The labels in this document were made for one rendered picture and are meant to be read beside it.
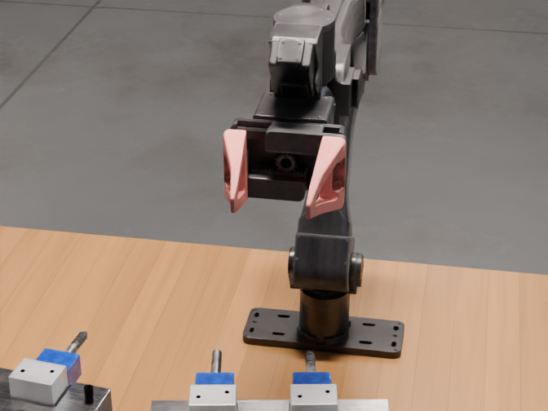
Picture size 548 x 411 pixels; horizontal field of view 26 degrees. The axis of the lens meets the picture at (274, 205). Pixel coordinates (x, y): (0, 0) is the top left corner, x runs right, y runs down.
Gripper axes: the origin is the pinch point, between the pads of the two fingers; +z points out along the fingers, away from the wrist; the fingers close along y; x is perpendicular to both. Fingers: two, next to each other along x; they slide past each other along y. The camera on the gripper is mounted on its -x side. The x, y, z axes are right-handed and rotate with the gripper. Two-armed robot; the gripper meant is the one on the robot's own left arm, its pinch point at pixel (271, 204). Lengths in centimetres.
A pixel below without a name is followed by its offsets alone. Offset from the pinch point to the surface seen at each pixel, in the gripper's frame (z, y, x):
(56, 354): -13.8, -26.4, 29.4
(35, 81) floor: -291, -140, 129
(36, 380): -7.4, -26.3, 27.9
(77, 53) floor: -320, -133, 129
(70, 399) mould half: -8.2, -23.1, 30.6
